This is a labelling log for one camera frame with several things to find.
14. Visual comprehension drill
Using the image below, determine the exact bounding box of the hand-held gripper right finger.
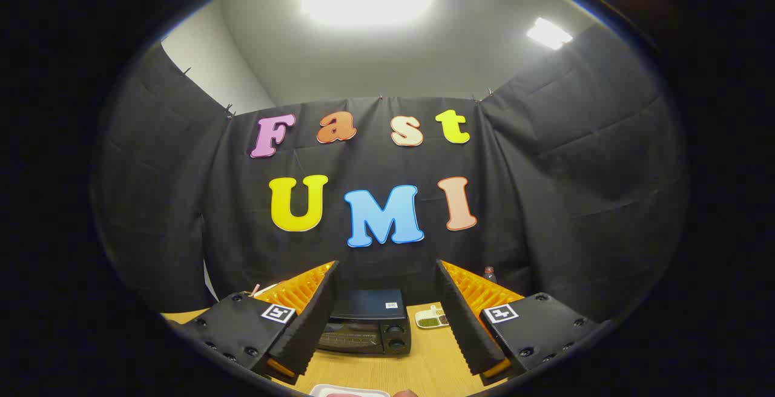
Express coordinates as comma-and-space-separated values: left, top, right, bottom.
435, 259, 607, 386

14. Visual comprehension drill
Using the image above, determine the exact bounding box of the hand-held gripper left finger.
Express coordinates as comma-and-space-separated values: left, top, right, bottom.
171, 260, 340, 386

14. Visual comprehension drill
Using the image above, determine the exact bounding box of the black toaster oven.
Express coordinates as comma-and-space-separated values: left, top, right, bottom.
317, 289, 412, 356

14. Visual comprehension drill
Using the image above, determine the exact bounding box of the white square plate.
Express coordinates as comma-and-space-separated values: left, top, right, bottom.
309, 384, 391, 397

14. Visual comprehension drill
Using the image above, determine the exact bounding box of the white divided snack dish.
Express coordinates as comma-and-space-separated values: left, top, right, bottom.
415, 304, 450, 329

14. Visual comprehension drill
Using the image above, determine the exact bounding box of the small ceiling light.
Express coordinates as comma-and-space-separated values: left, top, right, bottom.
526, 17, 573, 51

